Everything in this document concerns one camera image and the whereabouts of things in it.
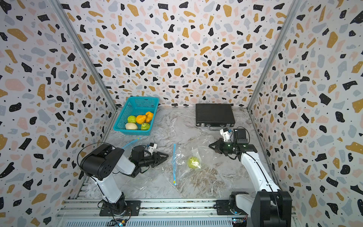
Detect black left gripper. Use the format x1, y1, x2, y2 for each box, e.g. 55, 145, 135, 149
137, 152, 168, 169

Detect clear zip-top bag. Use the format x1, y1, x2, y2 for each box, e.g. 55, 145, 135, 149
171, 144, 218, 186
108, 138, 153, 169

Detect green fruit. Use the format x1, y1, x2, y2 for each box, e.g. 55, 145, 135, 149
187, 156, 201, 169

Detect orange fruit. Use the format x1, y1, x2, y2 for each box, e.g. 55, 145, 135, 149
136, 115, 147, 124
145, 112, 154, 123

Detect beige fruit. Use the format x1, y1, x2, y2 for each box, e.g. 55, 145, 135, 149
125, 123, 138, 130

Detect green pear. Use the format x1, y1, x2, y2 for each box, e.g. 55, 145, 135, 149
127, 115, 137, 124
140, 123, 150, 131

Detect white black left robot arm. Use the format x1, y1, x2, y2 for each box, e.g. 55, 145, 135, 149
77, 142, 169, 216

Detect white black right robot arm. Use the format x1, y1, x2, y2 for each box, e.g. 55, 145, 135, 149
209, 127, 292, 227

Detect black ribbed carrying case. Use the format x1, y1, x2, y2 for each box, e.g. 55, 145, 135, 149
195, 104, 235, 128

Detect teal plastic basket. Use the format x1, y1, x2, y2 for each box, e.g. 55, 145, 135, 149
113, 96, 159, 136

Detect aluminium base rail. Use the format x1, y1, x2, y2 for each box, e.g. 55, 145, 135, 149
55, 198, 297, 227

